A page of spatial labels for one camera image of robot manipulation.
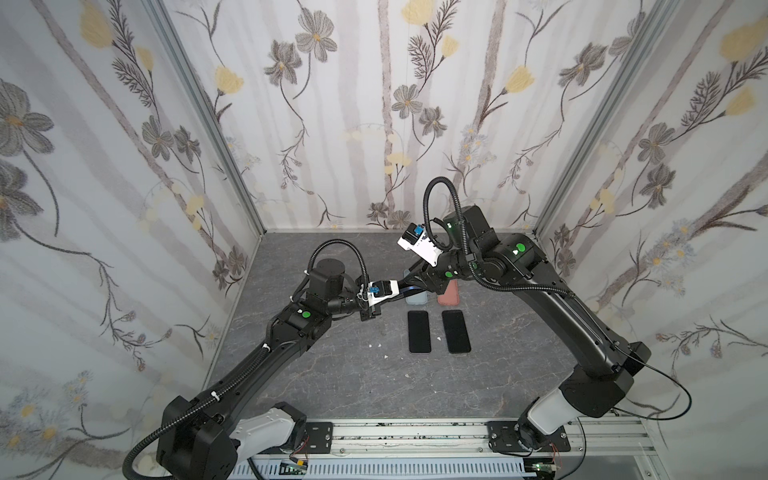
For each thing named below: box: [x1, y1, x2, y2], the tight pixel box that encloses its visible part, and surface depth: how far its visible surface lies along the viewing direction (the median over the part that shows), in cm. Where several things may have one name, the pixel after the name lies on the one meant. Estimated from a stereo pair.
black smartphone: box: [442, 310, 471, 354], surface depth 95 cm
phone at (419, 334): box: [408, 310, 431, 353], surface depth 95 cm
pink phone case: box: [438, 279, 460, 306], surface depth 103 cm
